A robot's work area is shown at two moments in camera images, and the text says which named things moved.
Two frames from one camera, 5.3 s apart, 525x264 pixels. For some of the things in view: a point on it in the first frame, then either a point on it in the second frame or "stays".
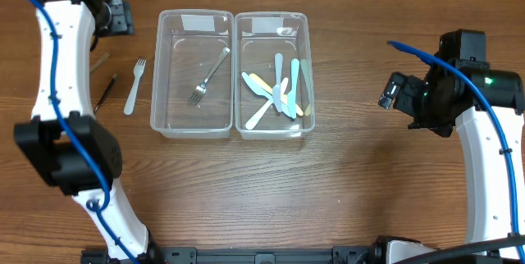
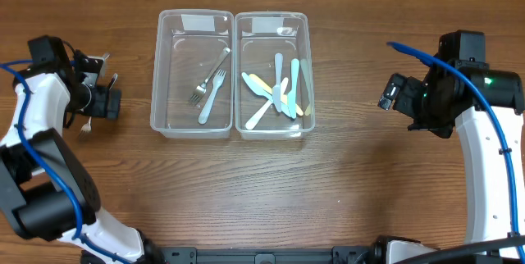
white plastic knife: x=257 y=88 stays
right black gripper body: x=413 y=101 stays
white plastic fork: x=139 y=70 to x=217 y=82
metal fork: x=200 y=89 stays
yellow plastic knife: x=284 y=97 stays
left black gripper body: x=119 y=20 to x=106 y=102
